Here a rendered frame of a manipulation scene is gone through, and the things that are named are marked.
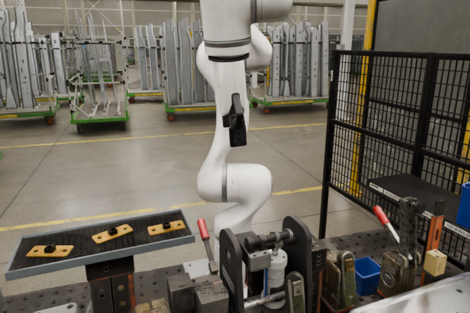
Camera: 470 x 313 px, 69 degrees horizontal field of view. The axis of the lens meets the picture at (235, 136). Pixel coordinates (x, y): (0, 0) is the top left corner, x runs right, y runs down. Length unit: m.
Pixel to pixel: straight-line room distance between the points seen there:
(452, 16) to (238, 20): 2.49
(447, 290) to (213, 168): 0.67
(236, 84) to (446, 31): 2.50
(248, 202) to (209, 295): 0.35
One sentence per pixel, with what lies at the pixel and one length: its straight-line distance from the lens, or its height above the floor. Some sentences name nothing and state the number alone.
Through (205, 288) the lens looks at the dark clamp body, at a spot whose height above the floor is 1.08.
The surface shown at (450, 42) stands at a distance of 2.95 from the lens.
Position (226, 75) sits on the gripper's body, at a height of 1.53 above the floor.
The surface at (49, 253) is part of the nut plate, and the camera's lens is 0.84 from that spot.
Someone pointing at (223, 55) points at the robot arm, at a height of 1.56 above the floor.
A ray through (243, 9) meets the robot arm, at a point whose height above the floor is 1.63.
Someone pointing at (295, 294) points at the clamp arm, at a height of 1.07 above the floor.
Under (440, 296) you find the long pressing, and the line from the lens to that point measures 1.02.
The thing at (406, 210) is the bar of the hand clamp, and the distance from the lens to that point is 0.94.
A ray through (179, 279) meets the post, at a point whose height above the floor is 1.10.
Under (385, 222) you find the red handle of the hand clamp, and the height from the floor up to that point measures 1.12.
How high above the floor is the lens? 1.58
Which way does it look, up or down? 15 degrees down
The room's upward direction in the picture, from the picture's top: straight up
